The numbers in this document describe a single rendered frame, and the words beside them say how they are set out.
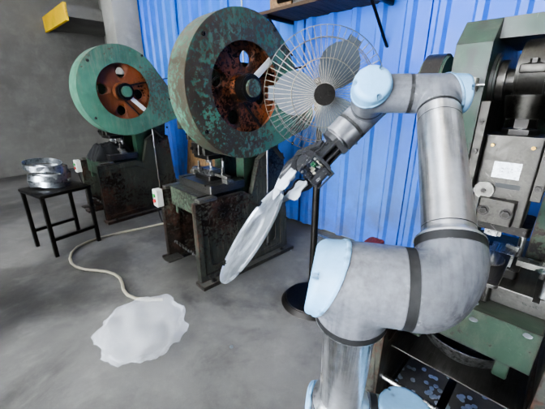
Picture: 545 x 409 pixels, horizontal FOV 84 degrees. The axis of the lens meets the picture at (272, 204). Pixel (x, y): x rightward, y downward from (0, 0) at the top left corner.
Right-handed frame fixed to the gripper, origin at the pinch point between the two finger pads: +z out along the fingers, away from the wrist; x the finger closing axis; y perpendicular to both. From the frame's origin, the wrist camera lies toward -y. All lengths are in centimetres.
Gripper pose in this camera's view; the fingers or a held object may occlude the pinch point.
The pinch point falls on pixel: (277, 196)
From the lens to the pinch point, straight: 78.1
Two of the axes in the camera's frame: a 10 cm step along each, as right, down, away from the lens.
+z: -7.0, 7.0, 1.3
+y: 1.6, 3.3, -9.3
